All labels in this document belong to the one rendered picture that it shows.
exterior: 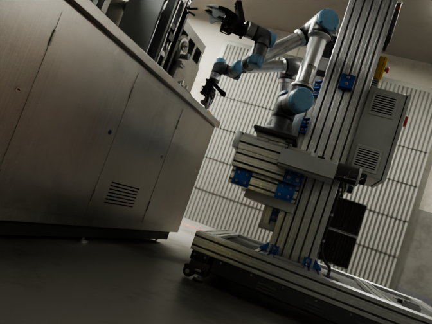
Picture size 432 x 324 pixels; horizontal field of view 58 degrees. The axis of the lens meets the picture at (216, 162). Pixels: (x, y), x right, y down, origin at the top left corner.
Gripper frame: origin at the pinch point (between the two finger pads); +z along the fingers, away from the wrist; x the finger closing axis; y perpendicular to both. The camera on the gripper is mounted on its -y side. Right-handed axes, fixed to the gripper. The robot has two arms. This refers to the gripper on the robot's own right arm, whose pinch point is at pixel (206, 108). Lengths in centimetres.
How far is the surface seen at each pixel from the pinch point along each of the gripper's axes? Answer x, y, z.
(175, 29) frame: 49, 11, -27
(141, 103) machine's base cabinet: 75, -3, 23
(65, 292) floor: 126, -38, 94
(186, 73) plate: -56, 56, -39
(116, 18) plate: 45, 56, -30
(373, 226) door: -301, -127, 21
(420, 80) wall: -306, -129, -181
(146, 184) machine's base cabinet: 45, -3, 58
